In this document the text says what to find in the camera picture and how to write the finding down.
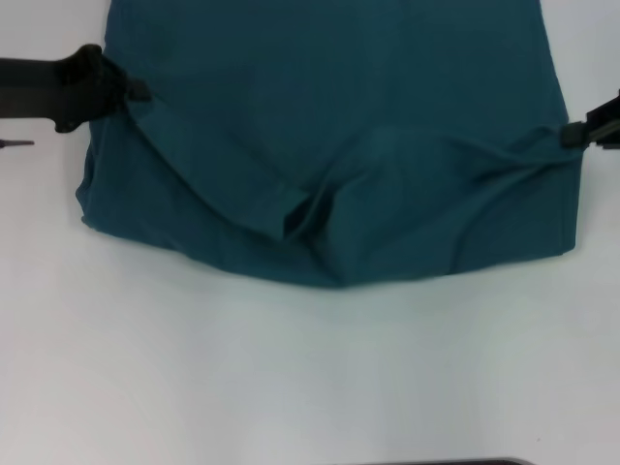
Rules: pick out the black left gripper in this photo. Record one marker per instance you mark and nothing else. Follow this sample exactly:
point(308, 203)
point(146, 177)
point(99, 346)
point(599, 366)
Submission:
point(68, 87)

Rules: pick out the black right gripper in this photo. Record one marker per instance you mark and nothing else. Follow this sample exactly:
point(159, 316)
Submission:
point(605, 114)

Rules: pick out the teal t-shirt with beige print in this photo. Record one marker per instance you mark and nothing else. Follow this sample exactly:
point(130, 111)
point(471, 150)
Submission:
point(315, 145)

